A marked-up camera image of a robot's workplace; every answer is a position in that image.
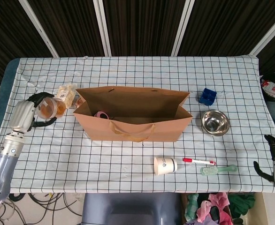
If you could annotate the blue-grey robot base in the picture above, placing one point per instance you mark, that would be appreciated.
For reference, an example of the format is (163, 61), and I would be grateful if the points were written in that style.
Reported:
(132, 208)

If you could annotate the pink round roll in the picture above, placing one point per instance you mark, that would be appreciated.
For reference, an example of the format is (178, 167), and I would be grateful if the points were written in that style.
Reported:
(101, 114)

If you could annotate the clear jar brown contents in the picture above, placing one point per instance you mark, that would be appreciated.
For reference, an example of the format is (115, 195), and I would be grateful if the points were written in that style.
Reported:
(48, 108)

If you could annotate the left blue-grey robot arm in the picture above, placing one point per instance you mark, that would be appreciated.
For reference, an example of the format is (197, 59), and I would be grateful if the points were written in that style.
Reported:
(5, 164)

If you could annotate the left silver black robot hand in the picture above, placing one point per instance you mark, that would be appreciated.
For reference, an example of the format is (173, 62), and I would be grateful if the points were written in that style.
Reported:
(22, 116)

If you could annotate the dark green cloth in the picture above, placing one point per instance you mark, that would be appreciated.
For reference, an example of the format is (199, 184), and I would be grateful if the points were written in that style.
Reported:
(242, 202)

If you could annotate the white paper cup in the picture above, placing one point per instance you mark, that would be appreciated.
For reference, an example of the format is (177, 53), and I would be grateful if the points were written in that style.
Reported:
(165, 166)

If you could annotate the small brown snack packet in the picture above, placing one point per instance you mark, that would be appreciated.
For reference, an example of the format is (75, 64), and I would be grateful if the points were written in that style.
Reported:
(78, 102)

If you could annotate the black grid white tablecloth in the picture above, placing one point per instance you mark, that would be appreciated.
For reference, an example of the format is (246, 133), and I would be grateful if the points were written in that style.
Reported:
(128, 70)

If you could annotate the blue plastic box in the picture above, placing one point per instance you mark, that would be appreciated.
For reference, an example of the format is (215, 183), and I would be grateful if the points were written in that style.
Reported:
(207, 96)

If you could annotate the white partition frame post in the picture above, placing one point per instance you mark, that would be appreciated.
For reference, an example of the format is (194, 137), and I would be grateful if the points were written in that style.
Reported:
(269, 32)
(182, 28)
(102, 28)
(37, 27)

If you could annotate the stainless steel bowl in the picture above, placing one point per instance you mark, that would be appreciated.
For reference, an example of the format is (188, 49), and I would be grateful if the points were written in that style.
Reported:
(215, 123)

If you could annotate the bagged bread pastry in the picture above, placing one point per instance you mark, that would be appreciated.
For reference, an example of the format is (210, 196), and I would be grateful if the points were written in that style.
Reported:
(67, 93)

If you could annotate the brown paper bag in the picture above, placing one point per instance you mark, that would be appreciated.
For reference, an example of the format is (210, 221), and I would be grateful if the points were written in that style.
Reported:
(132, 131)

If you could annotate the pink cloth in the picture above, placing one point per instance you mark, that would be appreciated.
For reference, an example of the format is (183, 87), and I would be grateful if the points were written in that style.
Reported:
(218, 206)

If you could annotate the teal green cloth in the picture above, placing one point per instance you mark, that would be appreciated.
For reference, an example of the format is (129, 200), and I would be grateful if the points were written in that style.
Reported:
(191, 206)

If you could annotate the red-capped white marker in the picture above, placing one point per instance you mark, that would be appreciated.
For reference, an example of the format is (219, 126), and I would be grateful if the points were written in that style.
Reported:
(198, 161)

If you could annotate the green scrubbing brush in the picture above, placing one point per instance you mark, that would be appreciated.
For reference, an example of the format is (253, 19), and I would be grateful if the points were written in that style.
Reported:
(210, 170)

